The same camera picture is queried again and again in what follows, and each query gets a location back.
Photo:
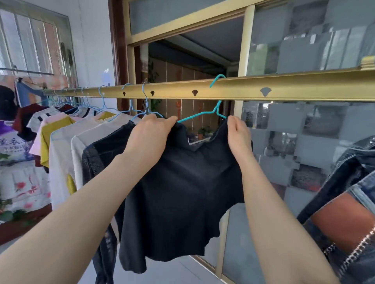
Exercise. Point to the brown door frame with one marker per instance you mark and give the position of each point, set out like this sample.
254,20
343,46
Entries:
117,44

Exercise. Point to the black sheer blouse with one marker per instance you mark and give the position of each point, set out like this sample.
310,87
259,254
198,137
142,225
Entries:
93,152

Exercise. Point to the gold clothes rail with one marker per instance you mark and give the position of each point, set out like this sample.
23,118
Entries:
293,86

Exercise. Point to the person's left forearm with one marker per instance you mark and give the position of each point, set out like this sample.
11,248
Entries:
58,234

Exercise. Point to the purple white detergent bag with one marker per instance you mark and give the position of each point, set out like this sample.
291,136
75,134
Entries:
14,146

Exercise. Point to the black shorts with logo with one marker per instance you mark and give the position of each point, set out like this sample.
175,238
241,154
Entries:
181,199

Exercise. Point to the pink t-shirt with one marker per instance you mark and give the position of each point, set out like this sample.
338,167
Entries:
35,146

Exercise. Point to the dark red t-shirt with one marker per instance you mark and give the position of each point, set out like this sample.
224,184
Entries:
26,111

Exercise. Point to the white red floral cloth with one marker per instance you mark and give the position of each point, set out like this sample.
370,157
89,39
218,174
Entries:
26,187

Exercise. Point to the sheer white lace-collar shirt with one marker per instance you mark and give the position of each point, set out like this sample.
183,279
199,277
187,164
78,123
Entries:
58,164

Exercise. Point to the orange patterned hanging sheet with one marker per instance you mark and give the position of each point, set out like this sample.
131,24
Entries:
55,82

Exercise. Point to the white paper notice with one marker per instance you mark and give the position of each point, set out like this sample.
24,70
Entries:
106,77

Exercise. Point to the grey metal window pole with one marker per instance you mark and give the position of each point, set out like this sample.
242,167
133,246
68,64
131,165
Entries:
26,71

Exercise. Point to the navy bucket hat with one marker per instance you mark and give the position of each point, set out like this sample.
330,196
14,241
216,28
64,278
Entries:
7,102

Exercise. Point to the pale pink blouse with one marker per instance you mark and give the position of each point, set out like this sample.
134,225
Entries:
79,146

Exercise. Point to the window with metal bars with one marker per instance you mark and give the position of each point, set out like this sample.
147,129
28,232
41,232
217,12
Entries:
29,44

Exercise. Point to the mustard yellow t-shirt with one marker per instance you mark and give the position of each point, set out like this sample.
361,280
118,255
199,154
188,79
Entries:
45,140

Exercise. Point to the metal mop poles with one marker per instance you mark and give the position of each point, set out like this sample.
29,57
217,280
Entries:
68,64

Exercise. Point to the person's right forearm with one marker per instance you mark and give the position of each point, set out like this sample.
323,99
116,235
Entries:
281,234

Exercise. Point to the person's right hand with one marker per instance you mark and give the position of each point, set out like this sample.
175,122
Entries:
240,143

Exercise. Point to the gold framed glass door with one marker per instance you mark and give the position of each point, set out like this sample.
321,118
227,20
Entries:
246,44

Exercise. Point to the blue fabric cover white trim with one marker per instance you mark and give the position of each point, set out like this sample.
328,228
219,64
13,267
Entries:
23,93

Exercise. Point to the person's left hand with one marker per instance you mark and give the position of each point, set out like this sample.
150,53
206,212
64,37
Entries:
146,140

